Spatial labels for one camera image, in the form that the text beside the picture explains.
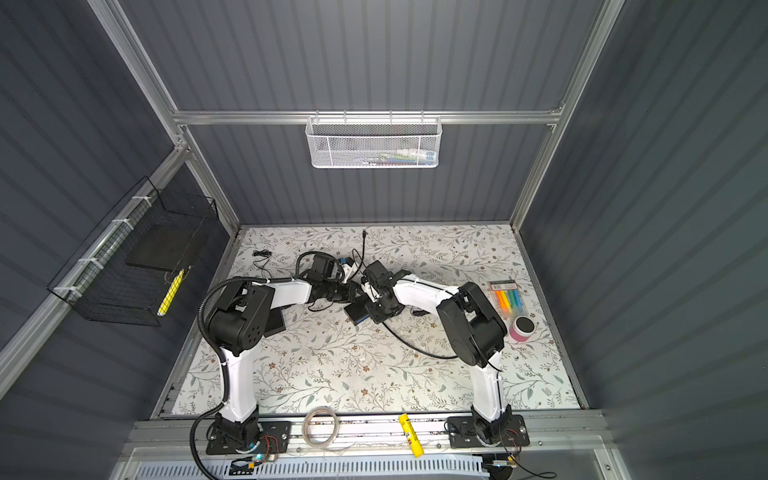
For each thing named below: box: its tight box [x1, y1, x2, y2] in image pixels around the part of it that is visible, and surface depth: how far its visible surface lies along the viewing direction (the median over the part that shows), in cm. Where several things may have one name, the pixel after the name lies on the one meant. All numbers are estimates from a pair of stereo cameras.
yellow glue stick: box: [398, 414, 424, 458], surface depth 74 cm
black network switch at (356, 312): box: [343, 303, 370, 326], surface depth 96 cm
